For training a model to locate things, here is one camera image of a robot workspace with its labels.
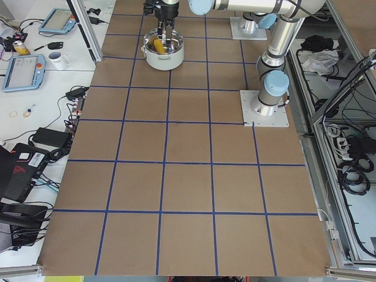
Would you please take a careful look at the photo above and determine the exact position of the near blue teach pendant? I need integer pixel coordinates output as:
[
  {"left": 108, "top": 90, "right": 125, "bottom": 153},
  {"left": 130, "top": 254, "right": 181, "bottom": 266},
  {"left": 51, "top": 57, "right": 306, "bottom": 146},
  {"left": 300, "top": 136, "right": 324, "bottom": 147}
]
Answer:
[{"left": 2, "top": 54, "right": 46, "bottom": 92}]

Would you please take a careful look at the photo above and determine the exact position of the small black power brick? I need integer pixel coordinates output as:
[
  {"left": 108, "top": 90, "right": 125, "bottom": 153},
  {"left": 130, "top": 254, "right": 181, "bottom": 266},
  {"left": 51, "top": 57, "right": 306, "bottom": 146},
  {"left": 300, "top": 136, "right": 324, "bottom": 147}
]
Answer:
[{"left": 65, "top": 86, "right": 89, "bottom": 100}]

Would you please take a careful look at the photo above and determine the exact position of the yellow drink can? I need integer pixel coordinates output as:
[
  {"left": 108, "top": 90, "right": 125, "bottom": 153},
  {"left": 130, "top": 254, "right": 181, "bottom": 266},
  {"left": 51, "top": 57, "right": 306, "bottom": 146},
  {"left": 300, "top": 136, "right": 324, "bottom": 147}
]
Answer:
[{"left": 12, "top": 41, "right": 31, "bottom": 56}]

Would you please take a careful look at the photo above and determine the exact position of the white mug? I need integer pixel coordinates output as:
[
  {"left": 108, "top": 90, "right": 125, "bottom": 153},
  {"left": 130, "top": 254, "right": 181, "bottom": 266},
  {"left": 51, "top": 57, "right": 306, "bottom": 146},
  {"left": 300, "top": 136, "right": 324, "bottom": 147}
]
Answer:
[{"left": 48, "top": 51, "right": 71, "bottom": 71}]

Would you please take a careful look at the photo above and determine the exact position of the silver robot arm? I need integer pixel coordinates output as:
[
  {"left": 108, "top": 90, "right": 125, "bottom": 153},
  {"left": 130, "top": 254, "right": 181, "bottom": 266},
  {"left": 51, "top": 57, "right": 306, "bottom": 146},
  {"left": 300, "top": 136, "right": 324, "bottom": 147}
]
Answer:
[
  {"left": 143, "top": 1, "right": 277, "bottom": 41},
  {"left": 189, "top": 1, "right": 325, "bottom": 116}
]

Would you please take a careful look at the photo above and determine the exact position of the aluminium frame post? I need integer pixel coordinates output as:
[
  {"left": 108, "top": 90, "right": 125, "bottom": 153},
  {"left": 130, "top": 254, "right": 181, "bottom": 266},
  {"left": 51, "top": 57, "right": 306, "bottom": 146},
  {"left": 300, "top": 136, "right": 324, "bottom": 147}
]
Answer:
[{"left": 66, "top": 0, "right": 103, "bottom": 63}]

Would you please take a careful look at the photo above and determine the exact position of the black cloth pile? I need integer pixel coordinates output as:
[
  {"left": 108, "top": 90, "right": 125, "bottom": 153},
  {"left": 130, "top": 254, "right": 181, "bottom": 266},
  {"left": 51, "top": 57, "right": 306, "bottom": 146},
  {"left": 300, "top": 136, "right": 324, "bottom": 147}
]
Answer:
[{"left": 301, "top": 35, "right": 334, "bottom": 52}]

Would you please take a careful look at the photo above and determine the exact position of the far blue teach pendant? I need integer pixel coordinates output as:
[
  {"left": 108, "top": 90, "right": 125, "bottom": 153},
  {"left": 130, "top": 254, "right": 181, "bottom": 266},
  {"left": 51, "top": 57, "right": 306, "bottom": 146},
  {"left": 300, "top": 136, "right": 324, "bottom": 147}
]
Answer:
[{"left": 38, "top": 8, "right": 76, "bottom": 35}]

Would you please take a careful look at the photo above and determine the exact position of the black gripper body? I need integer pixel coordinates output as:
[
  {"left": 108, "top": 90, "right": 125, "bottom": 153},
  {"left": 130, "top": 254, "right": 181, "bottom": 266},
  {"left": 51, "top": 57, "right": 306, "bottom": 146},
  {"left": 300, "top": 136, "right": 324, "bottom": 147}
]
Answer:
[{"left": 154, "top": 0, "right": 179, "bottom": 21}]

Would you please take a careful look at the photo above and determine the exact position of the pale green cooking pot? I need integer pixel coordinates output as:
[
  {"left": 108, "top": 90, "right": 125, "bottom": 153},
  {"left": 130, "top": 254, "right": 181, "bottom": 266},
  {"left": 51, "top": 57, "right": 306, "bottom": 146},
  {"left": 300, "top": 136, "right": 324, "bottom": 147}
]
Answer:
[{"left": 141, "top": 29, "right": 184, "bottom": 71}]

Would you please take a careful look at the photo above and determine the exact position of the white cloth pile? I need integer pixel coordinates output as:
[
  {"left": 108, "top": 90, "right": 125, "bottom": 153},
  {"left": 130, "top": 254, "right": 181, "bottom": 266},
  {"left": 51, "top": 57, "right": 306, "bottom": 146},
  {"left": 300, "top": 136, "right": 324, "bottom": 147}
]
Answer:
[{"left": 302, "top": 51, "right": 339, "bottom": 75}]

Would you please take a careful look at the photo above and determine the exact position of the black power adapter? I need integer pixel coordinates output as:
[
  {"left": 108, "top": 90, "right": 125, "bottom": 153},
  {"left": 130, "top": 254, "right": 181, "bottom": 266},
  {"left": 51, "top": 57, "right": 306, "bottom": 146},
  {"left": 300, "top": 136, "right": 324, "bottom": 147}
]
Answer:
[{"left": 32, "top": 127, "right": 71, "bottom": 148}]

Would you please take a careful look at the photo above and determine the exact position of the black laptop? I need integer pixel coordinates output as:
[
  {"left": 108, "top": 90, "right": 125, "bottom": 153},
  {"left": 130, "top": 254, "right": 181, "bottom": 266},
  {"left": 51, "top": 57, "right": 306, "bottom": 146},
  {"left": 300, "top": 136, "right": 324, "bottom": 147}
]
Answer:
[{"left": 4, "top": 143, "right": 49, "bottom": 203}]

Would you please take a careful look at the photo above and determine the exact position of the yellow corn cob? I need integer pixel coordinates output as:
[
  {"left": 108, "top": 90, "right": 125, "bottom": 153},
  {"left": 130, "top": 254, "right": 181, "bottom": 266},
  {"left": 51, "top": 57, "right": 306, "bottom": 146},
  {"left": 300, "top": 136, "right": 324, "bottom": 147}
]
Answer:
[{"left": 153, "top": 38, "right": 166, "bottom": 54}]

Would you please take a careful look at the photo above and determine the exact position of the black round object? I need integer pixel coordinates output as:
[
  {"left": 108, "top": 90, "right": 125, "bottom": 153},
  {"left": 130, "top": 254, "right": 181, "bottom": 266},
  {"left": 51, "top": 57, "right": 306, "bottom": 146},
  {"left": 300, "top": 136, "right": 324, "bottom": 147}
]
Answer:
[{"left": 47, "top": 42, "right": 63, "bottom": 50}]

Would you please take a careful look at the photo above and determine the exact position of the blue teach pendant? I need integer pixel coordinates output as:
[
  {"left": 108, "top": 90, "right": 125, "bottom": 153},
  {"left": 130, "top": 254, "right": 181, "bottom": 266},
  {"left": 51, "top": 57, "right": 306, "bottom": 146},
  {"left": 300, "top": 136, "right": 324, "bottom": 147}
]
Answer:
[
  {"left": 2, "top": 54, "right": 46, "bottom": 92},
  {"left": 38, "top": 8, "right": 76, "bottom": 35}
]

